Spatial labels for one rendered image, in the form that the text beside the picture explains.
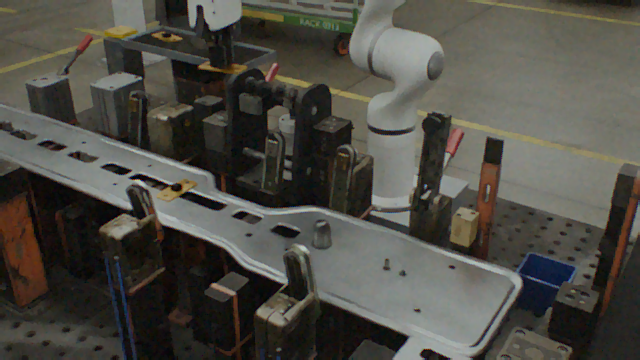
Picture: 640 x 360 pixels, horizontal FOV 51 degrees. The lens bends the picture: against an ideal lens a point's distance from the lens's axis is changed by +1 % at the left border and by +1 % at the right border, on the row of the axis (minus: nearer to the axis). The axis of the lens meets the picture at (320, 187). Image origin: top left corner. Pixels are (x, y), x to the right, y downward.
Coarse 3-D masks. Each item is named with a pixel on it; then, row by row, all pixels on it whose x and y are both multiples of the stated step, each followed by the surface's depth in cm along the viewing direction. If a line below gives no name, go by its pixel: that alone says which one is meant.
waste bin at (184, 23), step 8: (160, 0) 385; (168, 0) 382; (176, 0) 380; (184, 0) 378; (160, 8) 388; (168, 8) 385; (176, 8) 383; (184, 8) 381; (160, 16) 390; (168, 16) 389; (176, 16) 386; (184, 16) 385; (160, 24) 400; (168, 24) 391; (176, 24) 389; (184, 24) 387; (240, 40) 415; (224, 80) 414; (176, 88) 419; (176, 96) 424
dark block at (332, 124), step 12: (324, 120) 132; (336, 120) 132; (348, 120) 132; (312, 132) 130; (324, 132) 128; (336, 132) 128; (348, 132) 132; (312, 144) 131; (324, 144) 130; (336, 144) 129; (348, 144) 133; (324, 156) 131; (324, 168) 133; (324, 180) 134; (324, 192) 135; (324, 204) 137
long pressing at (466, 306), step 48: (0, 144) 149; (96, 144) 150; (96, 192) 131; (240, 240) 116; (288, 240) 116; (336, 240) 116; (384, 240) 116; (336, 288) 105; (384, 288) 105; (432, 288) 105; (480, 288) 105; (432, 336) 96; (480, 336) 95
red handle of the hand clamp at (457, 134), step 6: (456, 132) 120; (462, 132) 120; (450, 138) 120; (456, 138) 120; (462, 138) 121; (450, 144) 119; (456, 144) 120; (450, 150) 119; (456, 150) 120; (450, 156) 119; (444, 162) 118; (444, 168) 118; (426, 192) 116; (420, 198) 117; (426, 198) 116
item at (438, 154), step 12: (432, 120) 108; (444, 120) 109; (432, 132) 108; (444, 132) 110; (432, 144) 113; (444, 144) 112; (432, 156) 114; (444, 156) 113; (420, 168) 114; (432, 168) 114; (420, 180) 115; (432, 180) 114; (420, 192) 116; (432, 192) 114; (420, 204) 118; (432, 204) 115
